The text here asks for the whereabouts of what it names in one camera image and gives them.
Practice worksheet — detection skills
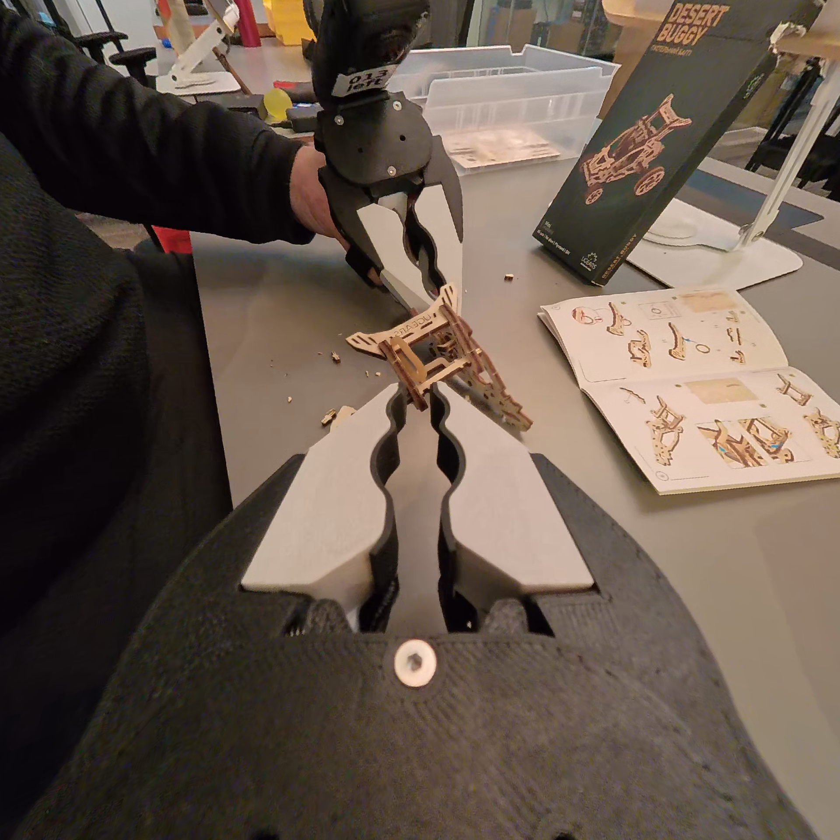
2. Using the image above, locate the black model kit box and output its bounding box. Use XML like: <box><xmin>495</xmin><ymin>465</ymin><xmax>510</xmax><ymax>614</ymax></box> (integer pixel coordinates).
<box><xmin>532</xmin><ymin>0</ymin><xmax>821</xmax><ymax>288</ymax></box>

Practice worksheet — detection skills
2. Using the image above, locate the black office chair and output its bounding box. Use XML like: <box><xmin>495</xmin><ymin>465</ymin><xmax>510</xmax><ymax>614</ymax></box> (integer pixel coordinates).
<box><xmin>66</xmin><ymin>29</ymin><xmax>160</xmax><ymax>88</ymax></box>

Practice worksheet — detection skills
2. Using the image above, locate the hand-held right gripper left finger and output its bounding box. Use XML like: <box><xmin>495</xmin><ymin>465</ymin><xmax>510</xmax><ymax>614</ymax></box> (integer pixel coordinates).
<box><xmin>240</xmin><ymin>384</ymin><xmax>404</xmax><ymax>634</ymax></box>

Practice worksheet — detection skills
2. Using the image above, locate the yellow plastic bin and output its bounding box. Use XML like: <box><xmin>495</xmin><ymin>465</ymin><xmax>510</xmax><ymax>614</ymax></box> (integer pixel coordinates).
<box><xmin>266</xmin><ymin>0</ymin><xmax>311</xmax><ymax>47</ymax></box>

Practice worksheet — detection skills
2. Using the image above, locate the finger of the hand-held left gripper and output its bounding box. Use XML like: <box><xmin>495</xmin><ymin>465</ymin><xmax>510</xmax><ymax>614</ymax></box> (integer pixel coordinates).
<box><xmin>409</xmin><ymin>182</ymin><xmax>465</xmax><ymax>307</ymax></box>
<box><xmin>356</xmin><ymin>192</ymin><xmax>438</xmax><ymax>316</ymax></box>

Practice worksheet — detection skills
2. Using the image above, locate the wooden frame part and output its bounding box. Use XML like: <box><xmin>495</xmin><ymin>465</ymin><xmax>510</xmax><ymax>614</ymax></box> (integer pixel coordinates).
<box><xmin>384</xmin><ymin>318</ymin><xmax>483</xmax><ymax>414</ymax></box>

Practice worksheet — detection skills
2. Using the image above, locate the clear plastic bin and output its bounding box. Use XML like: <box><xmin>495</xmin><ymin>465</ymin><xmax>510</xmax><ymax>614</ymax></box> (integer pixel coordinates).
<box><xmin>387</xmin><ymin>44</ymin><xmax>622</xmax><ymax>179</ymax></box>

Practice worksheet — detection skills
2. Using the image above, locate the person's left forearm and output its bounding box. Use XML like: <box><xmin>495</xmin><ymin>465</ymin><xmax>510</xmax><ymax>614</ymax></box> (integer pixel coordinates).
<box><xmin>0</xmin><ymin>7</ymin><xmax>317</xmax><ymax>247</ymax></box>

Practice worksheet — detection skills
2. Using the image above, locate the person's left hand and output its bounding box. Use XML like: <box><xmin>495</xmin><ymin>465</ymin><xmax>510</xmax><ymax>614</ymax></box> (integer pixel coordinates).
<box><xmin>287</xmin><ymin>146</ymin><xmax>352</xmax><ymax>250</ymax></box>

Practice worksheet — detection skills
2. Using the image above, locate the wooden wishbone part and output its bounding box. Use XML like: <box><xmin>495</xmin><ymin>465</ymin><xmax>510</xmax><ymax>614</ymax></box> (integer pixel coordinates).
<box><xmin>345</xmin><ymin>282</ymin><xmax>462</xmax><ymax>361</ymax></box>

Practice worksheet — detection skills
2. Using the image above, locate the white document stand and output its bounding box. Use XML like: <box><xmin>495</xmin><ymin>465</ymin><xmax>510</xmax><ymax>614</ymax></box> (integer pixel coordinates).
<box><xmin>625</xmin><ymin>56</ymin><xmax>829</xmax><ymax>291</ymax></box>
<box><xmin>156</xmin><ymin>0</ymin><xmax>242</xmax><ymax>94</ymax></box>

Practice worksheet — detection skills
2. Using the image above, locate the open instruction booklet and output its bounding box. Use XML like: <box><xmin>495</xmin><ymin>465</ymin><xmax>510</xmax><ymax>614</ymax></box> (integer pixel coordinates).
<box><xmin>537</xmin><ymin>287</ymin><xmax>840</xmax><ymax>496</ymax></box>

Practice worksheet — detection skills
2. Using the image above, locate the perforated plywood sheet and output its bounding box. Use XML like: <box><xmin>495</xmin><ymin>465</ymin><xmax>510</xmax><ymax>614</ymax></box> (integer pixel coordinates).
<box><xmin>443</xmin><ymin>128</ymin><xmax>563</xmax><ymax>169</ymax></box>

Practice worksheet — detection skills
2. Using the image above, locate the wooden chassis assembly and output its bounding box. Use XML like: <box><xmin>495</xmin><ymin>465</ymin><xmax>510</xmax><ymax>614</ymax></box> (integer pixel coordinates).
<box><xmin>453</xmin><ymin>328</ymin><xmax>534</xmax><ymax>434</ymax></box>

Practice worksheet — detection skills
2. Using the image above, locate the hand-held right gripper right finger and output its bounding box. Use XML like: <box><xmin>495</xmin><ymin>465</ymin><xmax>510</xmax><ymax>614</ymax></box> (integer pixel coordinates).
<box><xmin>430</xmin><ymin>382</ymin><xmax>597</xmax><ymax>630</ymax></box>

